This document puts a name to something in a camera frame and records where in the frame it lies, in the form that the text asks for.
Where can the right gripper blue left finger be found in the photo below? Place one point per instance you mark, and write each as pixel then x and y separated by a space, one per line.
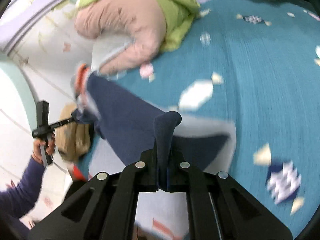
pixel 105 207

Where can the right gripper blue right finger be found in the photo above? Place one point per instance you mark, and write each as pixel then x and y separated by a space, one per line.
pixel 218 207

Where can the grey navy baseball jacket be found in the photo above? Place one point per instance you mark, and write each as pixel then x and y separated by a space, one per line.
pixel 131 126

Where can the left forearm navy sleeve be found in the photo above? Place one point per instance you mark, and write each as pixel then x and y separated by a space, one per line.
pixel 19 200

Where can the tan folded garment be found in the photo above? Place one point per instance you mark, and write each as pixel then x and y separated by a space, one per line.
pixel 73 141

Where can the white striped pillow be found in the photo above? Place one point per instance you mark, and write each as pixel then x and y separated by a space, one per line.
pixel 107 46

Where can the pink folded duvet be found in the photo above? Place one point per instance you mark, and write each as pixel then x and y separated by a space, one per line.
pixel 142 20

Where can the teal quilted bedspread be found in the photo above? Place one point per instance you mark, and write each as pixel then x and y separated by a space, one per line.
pixel 265 52

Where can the mint green bed frame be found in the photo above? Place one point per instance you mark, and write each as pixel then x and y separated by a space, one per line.
pixel 17 101

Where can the lilac wall shelf unit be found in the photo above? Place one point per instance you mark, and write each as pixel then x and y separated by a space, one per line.
pixel 19 17

